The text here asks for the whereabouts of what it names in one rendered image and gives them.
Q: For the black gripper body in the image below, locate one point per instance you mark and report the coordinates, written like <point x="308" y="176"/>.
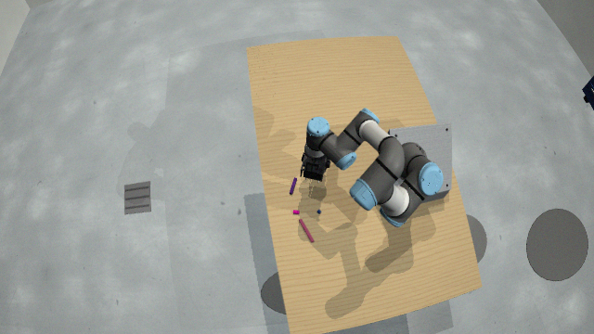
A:
<point x="313" y="167"/>

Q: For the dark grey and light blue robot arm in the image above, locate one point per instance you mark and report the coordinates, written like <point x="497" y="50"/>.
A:
<point x="375" y="185"/>

